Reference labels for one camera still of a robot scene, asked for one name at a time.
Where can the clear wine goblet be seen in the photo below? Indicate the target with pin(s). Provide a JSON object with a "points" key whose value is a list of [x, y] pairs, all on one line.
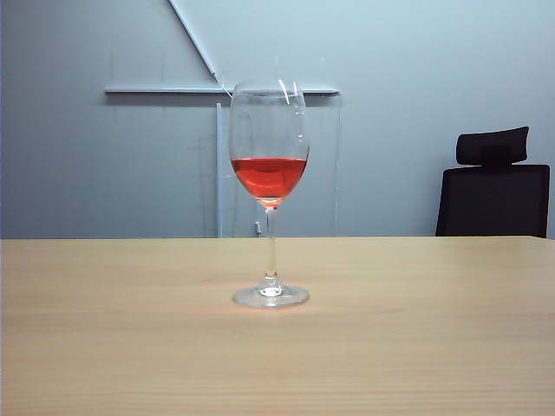
{"points": [[270, 130]]}

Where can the red liquid in goblet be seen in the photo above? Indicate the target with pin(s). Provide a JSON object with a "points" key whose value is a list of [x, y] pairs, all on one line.
{"points": [[269, 177]]}

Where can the black mesh office chair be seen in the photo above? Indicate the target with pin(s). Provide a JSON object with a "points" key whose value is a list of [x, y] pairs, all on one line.
{"points": [[494, 199]]}

